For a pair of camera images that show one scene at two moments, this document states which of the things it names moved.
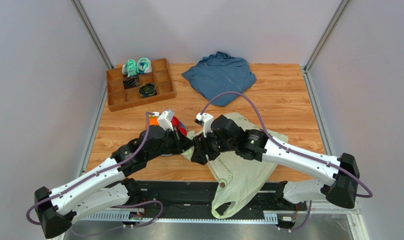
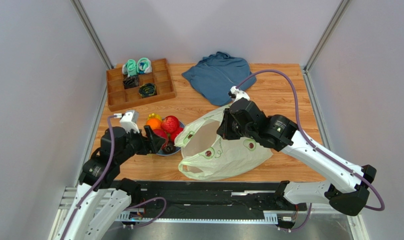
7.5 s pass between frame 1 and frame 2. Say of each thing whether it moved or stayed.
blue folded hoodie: stayed
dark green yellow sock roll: stayed
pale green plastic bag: moved
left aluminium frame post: stayed
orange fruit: stayed
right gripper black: moved
